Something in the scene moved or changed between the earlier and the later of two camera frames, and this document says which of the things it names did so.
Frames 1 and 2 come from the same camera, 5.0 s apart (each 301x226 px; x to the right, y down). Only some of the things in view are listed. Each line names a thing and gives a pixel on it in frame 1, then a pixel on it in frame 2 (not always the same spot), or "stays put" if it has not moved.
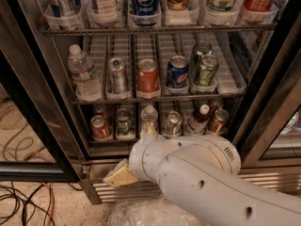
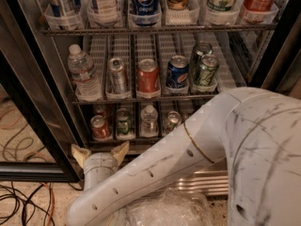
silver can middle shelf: [118, 75] stays put
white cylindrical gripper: [141, 160] to [99, 160]
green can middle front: [207, 70] stays put
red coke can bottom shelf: [99, 127] stays put
